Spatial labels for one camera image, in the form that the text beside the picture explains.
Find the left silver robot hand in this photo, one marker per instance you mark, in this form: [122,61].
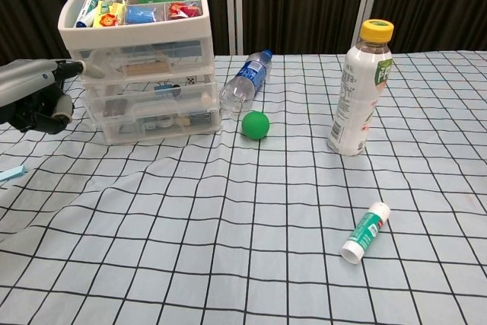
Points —
[26,81]

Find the clear plastic drawer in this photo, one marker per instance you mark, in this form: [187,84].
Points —
[125,131]
[182,55]
[144,100]

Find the white plastic drawer organizer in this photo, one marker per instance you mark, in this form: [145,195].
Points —
[133,34]

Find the blue binder clip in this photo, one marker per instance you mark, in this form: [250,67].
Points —
[167,91]

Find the brown rectangular block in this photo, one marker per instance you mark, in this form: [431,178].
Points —
[115,107]

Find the light blue eraser strip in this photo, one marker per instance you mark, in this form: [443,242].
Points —
[11,173]

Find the red cap whiteboard marker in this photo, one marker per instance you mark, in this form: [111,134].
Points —
[89,1]

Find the yellow lion snack packet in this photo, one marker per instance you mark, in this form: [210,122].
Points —
[108,14]

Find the wooden block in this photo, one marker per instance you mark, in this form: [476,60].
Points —
[146,69]

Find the blue snack packet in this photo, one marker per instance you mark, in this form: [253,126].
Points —
[141,14]

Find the red snack packet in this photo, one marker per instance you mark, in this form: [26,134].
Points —
[182,11]

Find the small white cork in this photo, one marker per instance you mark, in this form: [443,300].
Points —
[205,98]

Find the clear water bottle blue label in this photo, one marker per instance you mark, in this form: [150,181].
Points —
[249,74]

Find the green foam ball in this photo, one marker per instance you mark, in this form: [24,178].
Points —
[256,125]

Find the white drink bottle yellow cap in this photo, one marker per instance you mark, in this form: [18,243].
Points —
[359,89]

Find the green white glue stick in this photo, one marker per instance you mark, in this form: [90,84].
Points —
[365,231]

